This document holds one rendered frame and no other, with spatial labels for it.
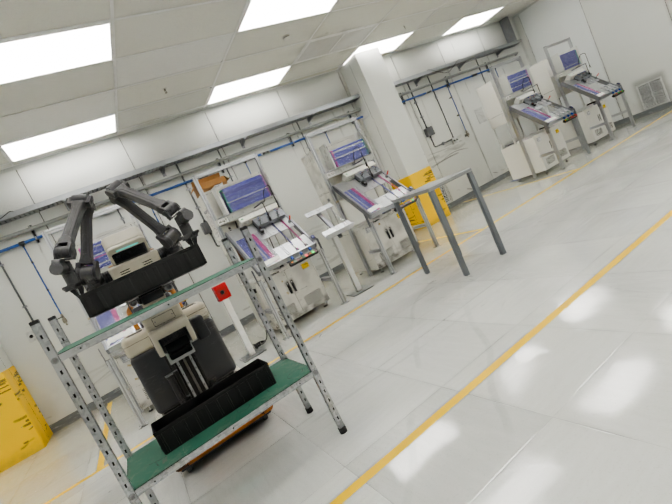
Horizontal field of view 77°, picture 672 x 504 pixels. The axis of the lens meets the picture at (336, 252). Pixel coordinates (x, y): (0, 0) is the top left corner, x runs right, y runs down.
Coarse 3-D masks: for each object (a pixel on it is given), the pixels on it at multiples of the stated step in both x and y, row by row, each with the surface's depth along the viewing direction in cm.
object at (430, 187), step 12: (468, 168) 360; (444, 180) 352; (420, 192) 360; (432, 192) 347; (480, 192) 361; (396, 204) 410; (480, 204) 363; (444, 216) 350; (408, 228) 413; (444, 228) 352; (492, 228) 364; (420, 252) 416; (456, 252) 353; (504, 252) 367
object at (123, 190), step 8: (128, 184) 231; (112, 192) 225; (120, 192) 226; (128, 192) 224; (136, 192) 224; (136, 200) 224; (144, 200) 221; (152, 200) 220; (160, 200) 220; (168, 200) 220; (152, 208) 222; (160, 208) 216; (168, 208) 216; (176, 208) 219
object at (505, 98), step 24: (528, 72) 699; (480, 96) 711; (504, 96) 676; (528, 96) 689; (504, 120) 694; (552, 120) 644; (576, 120) 672; (528, 144) 679; (552, 144) 642; (528, 168) 697
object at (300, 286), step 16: (272, 272) 463; (288, 272) 463; (304, 272) 471; (256, 288) 447; (288, 288) 462; (304, 288) 469; (320, 288) 478; (288, 304) 459; (304, 304) 467; (272, 320) 451
